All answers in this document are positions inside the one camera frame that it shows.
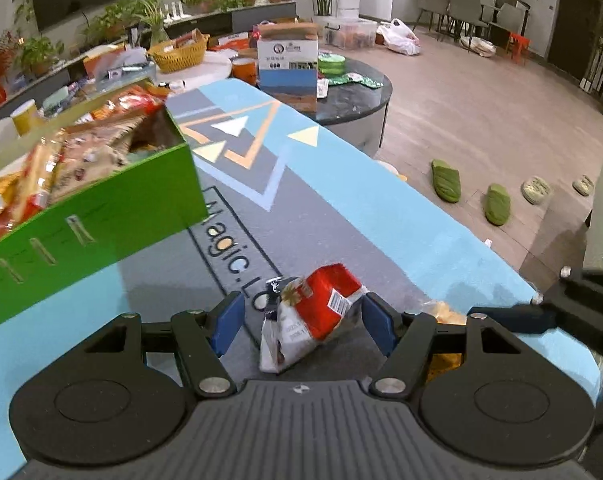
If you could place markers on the red white small snack bag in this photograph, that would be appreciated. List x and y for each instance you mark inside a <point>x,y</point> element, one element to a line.
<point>305,313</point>

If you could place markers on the white round coffee table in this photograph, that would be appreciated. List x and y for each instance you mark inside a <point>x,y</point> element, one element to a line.
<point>215,67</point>

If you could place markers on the rice cracker pack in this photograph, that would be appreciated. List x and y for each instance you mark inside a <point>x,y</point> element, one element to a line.
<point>36,180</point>

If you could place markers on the white plastic bag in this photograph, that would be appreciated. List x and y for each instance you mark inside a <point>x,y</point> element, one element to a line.
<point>399,37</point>

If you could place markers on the clear storage bin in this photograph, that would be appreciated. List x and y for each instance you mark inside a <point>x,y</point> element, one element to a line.
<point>350,34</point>

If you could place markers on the yellow canister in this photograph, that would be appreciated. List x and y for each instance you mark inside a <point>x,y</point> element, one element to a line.
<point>27,117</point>

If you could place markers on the orange tissue box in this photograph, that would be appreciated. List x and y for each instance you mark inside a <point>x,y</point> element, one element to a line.
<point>99,60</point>

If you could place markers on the small orange snack pack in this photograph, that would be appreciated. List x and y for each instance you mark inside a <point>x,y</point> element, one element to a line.
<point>447,351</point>

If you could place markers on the brown nut snack bag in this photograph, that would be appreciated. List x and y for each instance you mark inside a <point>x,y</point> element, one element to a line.
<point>92,152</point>

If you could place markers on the white blue carton box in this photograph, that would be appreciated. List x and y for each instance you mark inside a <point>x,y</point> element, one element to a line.
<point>288,64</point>

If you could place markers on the orange cracker snack bag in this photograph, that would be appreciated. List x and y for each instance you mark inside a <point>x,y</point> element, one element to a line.
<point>147,98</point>

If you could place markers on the green gift box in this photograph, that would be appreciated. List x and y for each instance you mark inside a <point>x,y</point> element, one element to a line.
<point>103,223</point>

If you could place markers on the green slipper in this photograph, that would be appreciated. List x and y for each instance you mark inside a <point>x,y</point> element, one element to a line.
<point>497,205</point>
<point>446,181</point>

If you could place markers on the orange cup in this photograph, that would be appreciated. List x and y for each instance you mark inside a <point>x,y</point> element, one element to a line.
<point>245,69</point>

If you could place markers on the blue patterned table mat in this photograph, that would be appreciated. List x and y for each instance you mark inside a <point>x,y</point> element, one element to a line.
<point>89,386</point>

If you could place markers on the yellow woven basket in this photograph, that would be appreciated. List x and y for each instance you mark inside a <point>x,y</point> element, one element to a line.
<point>180,53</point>

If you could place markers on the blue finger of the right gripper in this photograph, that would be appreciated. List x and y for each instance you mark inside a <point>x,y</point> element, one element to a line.
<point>534,318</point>

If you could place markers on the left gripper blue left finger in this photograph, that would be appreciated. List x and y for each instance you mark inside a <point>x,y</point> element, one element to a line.
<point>202,338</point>

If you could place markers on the dark round side table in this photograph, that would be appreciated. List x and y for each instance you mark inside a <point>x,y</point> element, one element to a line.
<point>353,99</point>

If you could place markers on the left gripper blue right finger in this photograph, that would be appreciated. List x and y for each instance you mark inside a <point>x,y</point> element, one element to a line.
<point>405,340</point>

